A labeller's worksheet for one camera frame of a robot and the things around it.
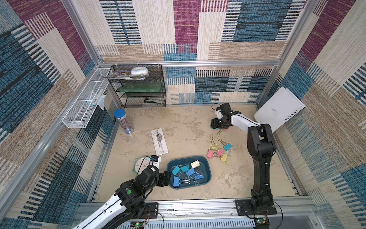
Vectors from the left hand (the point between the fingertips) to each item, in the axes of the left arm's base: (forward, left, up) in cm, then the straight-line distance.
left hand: (166, 172), depth 79 cm
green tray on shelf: (+58, +12, +13) cm, 61 cm away
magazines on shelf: (+52, +26, +27) cm, 64 cm away
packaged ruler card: (+24, +7, -7) cm, 26 cm away
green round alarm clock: (+7, +16, -5) cm, 19 cm away
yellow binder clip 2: (+19, -30, -7) cm, 36 cm away
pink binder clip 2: (+13, -26, -7) cm, 30 cm away
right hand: (+36, -32, -4) cm, 49 cm away
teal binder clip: (+3, -5, -6) cm, 9 cm away
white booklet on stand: (+34, -71, +13) cm, 80 cm away
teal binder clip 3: (+19, -39, -7) cm, 44 cm away
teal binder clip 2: (+4, -10, -5) cm, 12 cm away
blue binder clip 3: (-3, -5, -6) cm, 9 cm away
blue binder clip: (0, -18, -6) cm, 19 cm away
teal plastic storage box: (+5, -22, -7) cm, 24 cm away
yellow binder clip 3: (+10, -34, -5) cm, 36 cm away
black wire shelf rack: (+61, +25, -2) cm, 66 cm away
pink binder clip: (+32, -37, -7) cm, 50 cm away
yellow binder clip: (+6, -17, -6) cm, 19 cm away
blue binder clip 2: (+2, -14, -7) cm, 15 cm away
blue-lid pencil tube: (+32, +30, +11) cm, 45 cm away
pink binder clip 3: (+14, -33, -5) cm, 36 cm away
